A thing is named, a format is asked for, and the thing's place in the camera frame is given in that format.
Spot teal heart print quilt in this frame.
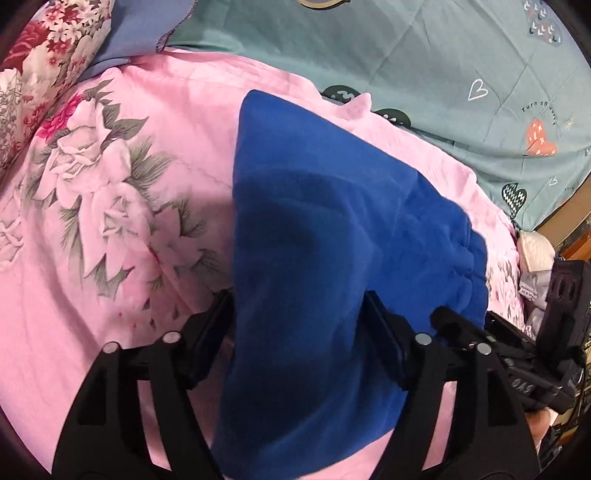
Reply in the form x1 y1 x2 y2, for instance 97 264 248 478
164 0 591 232

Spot pink floral blanket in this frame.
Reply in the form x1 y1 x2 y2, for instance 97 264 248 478
0 48 527 476

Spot grey garment with label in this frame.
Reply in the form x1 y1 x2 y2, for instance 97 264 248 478
519 270 555 308

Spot wooden furniture edge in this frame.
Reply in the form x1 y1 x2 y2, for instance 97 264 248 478
538 198 591 264

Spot red floral pillow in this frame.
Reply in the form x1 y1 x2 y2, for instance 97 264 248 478
0 0 116 171

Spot light blue cloth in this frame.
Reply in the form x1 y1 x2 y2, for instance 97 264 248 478
85 0 199 79

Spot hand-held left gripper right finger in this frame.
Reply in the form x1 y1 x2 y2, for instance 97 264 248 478
364 290 541 480

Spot blue pants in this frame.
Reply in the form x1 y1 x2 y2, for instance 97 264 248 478
210 89 490 480

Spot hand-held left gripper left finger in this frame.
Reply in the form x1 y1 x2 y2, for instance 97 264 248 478
52 288 237 480

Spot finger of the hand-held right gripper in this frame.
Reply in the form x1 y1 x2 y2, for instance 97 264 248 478
431 306 498 350

